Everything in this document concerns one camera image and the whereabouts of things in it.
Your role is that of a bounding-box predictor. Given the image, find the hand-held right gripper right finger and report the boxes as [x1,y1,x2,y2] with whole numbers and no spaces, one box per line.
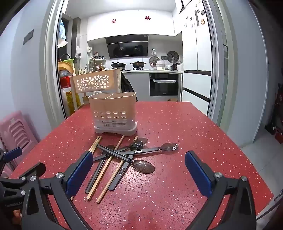
[185,151,257,230]

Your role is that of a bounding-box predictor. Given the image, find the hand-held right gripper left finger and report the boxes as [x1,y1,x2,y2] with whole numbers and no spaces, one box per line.
[22,151,94,230]

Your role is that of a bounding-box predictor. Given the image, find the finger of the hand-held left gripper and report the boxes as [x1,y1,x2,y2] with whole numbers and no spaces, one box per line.
[0,147,23,165]
[0,162,46,189]

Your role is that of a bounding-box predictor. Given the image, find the wooden chopstick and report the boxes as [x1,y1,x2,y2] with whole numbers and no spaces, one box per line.
[96,136,139,203]
[89,136,99,153]
[91,136,103,153]
[86,135,125,201]

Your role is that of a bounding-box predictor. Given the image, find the beige plastic utensil holder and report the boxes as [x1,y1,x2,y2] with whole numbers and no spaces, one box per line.
[88,91,138,135]

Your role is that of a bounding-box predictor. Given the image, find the pink plastic stool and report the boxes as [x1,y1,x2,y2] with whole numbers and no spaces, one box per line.
[0,111,39,173]

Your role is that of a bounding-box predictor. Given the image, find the yellow cooking oil bottle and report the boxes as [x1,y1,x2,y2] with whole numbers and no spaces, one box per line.
[66,89,77,111]

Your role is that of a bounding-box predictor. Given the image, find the red plastic basket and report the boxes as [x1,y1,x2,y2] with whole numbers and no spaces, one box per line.
[60,75,73,89]

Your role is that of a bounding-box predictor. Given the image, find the beige flower-cutout storage cart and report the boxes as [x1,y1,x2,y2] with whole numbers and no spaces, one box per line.
[70,69,122,111]

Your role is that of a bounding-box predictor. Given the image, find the built-in black oven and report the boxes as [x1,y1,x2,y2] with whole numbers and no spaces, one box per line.
[149,73,179,97]

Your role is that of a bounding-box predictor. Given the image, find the yellow plastic basin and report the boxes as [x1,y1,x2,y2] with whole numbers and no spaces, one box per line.
[58,62,73,75]

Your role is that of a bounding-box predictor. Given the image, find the black plastic bag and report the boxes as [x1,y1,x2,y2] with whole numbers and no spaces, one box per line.
[120,72,135,93]

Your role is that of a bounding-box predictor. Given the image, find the green plastic basket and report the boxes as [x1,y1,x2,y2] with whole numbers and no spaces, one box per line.
[58,58,75,67]

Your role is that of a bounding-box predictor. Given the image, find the red hanging ornament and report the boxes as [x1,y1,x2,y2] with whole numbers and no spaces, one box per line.
[274,84,283,116]

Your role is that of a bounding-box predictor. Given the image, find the white spice rack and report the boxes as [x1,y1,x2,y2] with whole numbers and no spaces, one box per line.
[93,56,107,72]

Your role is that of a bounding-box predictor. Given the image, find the gas stove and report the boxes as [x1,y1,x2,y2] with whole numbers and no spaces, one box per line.
[111,67,147,71]

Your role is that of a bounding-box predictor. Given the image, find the white refrigerator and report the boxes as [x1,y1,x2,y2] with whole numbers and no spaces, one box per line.
[181,0,213,116]

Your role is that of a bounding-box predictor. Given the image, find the blue white hanging bag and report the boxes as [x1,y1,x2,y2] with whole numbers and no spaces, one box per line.
[59,19,68,47]

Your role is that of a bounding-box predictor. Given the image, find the black range hood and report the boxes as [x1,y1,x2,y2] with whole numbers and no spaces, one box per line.
[105,34,149,59]

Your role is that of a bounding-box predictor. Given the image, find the group of fridge magnets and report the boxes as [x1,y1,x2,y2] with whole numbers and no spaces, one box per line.
[183,2,206,30]

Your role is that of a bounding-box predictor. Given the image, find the grey cable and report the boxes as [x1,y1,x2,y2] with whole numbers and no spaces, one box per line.
[256,194,283,220]

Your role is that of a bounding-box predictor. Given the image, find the grey sliding door frame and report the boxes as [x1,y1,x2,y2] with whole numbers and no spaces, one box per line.
[44,0,238,133]

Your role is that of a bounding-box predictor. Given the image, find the dark wall switch panel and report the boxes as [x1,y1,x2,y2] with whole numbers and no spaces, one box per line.
[23,29,34,45]

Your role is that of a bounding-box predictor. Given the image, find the white wall cabinets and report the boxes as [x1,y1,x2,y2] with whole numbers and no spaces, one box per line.
[86,10,183,41]

